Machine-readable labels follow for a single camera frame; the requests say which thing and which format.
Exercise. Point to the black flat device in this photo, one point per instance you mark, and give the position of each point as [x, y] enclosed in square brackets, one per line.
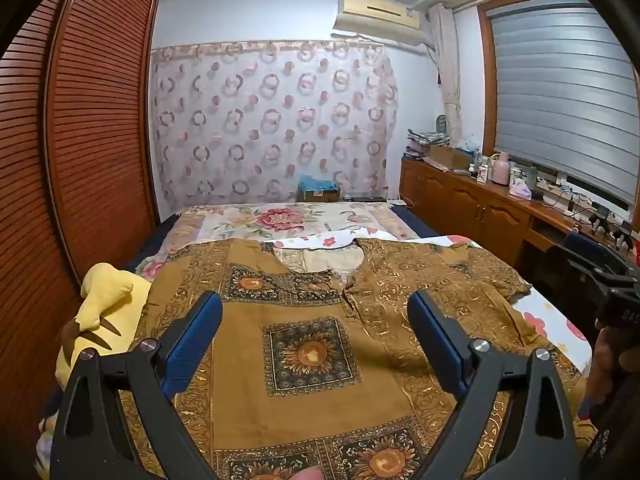
[369, 199]

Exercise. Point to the white power strip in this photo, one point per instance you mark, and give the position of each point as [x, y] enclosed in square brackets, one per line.
[552, 186]

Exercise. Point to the bed with dark blue sheet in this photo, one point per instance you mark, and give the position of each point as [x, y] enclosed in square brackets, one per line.
[420, 225]

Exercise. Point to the beige air conditioner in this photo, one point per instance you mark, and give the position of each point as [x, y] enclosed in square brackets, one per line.
[380, 15]

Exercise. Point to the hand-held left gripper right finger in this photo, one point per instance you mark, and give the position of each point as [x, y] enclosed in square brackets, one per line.
[439, 337]

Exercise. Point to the white flower print sheet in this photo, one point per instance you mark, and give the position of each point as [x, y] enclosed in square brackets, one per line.
[540, 310]

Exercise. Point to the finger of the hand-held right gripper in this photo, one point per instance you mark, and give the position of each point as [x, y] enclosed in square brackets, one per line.
[590, 252]

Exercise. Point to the wooden side cabinet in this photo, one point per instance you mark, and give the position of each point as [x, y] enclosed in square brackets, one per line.
[480, 210]

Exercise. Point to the grey window blind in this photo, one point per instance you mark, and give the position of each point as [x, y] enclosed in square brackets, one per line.
[565, 95]

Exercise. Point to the cardboard box with blue bags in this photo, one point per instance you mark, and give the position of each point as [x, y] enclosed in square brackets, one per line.
[320, 191]

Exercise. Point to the brown sunflower print shirt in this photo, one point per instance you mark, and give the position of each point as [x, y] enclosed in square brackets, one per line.
[310, 300]

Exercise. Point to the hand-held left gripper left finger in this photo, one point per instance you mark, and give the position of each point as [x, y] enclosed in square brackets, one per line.
[194, 337]

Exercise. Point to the flat cardboard box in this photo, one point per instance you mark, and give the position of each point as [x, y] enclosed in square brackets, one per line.
[450, 156]

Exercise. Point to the pink tissue pack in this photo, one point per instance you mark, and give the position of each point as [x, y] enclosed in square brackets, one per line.
[521, 190]

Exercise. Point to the circle pattern wall curtain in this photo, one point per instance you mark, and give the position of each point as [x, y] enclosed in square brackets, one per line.
[275, 125]

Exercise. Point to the floral blanket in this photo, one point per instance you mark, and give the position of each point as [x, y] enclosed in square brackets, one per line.
[280, 220]

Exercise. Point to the wooden louvered wardrobe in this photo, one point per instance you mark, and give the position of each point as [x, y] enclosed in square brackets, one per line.
[100, 135]

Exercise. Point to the person's right hand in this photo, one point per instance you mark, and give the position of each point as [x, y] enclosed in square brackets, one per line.
[606, 365]

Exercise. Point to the yellow plush toy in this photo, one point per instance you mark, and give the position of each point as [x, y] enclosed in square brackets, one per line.
[107, 290]

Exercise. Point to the tied beige curtain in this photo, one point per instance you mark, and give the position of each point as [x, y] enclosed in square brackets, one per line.
[450, 80]

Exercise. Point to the stack of folded towels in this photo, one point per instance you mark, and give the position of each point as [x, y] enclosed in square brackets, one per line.
[425, 139]

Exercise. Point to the pink thermos jug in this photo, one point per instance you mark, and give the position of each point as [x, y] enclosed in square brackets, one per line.
[500, 170]

